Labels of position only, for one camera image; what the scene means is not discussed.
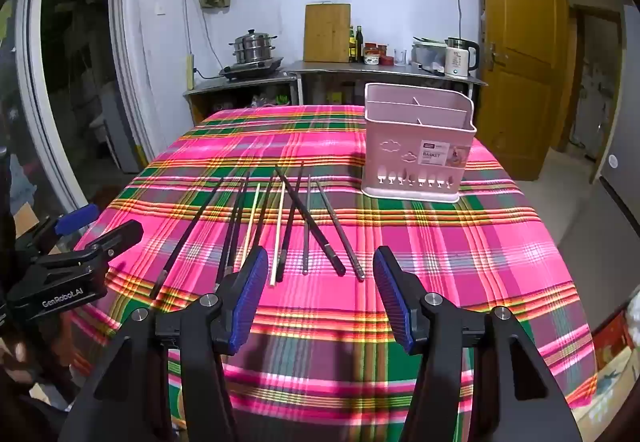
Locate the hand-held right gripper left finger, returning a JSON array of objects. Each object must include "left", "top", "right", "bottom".
[{"left": 65, "top": 246, "right": 271, "bottom": 442}]

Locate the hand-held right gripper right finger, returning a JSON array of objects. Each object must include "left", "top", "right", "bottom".
[{"left": 372, "top": 246, "right": 583, "bottom": 442}]

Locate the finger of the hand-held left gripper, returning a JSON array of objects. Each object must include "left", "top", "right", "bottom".
[
  {"left": 55, "top": 220, "right": 145, "bottom": 273},
  {"left": 22, "top": 203, "right": 101, "bottom": 253}
]

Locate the black chopstick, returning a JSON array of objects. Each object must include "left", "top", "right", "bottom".
[
  {"left": 226, "top": 172, "right": 251, "bottom": 275},
  {"left": 274, "top": 165, "right": 347, "bottom": 278},
  {"left": 215, "top": 180, "right": 244, "bottom": 294},
  {"left": 252, "top": 170, "right": 275, "bottom": 250},
  {"left": 275, "top": 162, "right": 305, "bottom": 284},
  {"left": 149, "top": 178, "right": 224, "bottom": 299}
]

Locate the light wooden chopstick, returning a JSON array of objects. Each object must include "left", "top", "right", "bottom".
[
  {"left": 269, "top": 181, "right": 286, "bottom": 285},
  {"left": 240, "top": 184, "right": 261, "bottom": 268}
]

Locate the grey metal chopstick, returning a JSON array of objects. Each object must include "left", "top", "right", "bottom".
[
  {"left": 302, "top": 174, "right": 312, "bottom": 276},
  {"left": 316, "top": 180, "right": 366, "bottom": 282}
]

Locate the pink plastic utensil basket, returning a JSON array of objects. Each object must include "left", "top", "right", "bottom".
[{"left": 361, "top": 82, "right": 478, "bottom": 201}]

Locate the pink plaid tablecloth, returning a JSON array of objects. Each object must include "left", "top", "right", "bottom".
[{"left": 70, "top": 104, "right": 598, "bottom": 442}]

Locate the low stainless steel counter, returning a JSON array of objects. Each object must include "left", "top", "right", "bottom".
[{"left": 182, "top": 71, "right": 302, "bottom": 129}]

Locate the black induction cooker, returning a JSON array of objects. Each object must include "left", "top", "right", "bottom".
[{"left": 219, "top": 56, "right": 285, "bottom": 82}]

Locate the long stainless steel counter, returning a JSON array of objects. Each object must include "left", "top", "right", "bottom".
[{"left": 286, "top": 60, "right": 489, "bottom": 115}]

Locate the red cardboard box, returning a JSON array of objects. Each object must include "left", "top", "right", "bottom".
[{"left": 589, "top": 309, "right": 640, "bottom": 375}]

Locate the stainless steel steamer pot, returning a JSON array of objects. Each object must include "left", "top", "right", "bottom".
[{"left": 229, "top": 28, "right": 278, "bottom": 66}]

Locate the clear plastic container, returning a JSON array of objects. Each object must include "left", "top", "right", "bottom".
[{"left": 411, "top": 38, "right": 448, "bottom": 74}]

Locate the red lidded jar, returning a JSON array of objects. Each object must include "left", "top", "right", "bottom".
[{"left": 364, "top": 42, "right": 394, "bottom": 67}]

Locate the wooden cutting board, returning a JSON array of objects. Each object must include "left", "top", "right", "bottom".
[{"left": 303, "top": 1, "right": 352, "bottom": 64}]

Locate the yellow wooden door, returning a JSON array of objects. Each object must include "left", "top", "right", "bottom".
[{"left": 476, "top": 0, "right": 572, "bottom": 182}]

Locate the worn grey door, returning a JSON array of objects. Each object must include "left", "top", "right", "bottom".
[{"left": 569, "top": 4, "right": 627, "bottom": 165}]

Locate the white sliding door frame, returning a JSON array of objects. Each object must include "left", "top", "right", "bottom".
[{"left": 14, "top": 0, "right": 153, "bottom": 210}]

